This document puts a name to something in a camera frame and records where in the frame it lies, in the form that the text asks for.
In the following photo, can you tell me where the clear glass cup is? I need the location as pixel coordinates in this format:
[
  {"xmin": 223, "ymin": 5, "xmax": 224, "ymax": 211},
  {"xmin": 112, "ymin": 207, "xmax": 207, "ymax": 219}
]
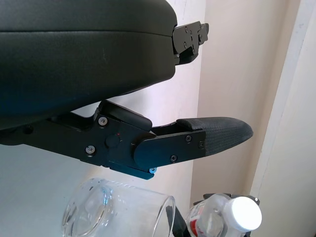
[{"xmin": 61, "ymin": 177, "xmax": 176, "ymax": 237}]

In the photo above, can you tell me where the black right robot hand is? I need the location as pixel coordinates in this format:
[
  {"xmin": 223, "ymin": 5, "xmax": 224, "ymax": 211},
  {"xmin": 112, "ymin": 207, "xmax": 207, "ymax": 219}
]
[{"xmin": 166, "ymin": 194, "xmax": 260, "ymax": 237}]

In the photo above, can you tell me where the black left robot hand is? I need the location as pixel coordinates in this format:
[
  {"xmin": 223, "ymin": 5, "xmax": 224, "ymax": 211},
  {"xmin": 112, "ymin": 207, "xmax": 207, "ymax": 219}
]
[{"xmin": 0, "ymin": 0, "xmax": 254, "ymax": 181}]

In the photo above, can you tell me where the clear bottle with white cap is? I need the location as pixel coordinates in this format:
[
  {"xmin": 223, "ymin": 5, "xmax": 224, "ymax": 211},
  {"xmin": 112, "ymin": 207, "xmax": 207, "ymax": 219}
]
[{"xmin": 187, "ymin": 194, "xmax": 263, "ymax": 237}]

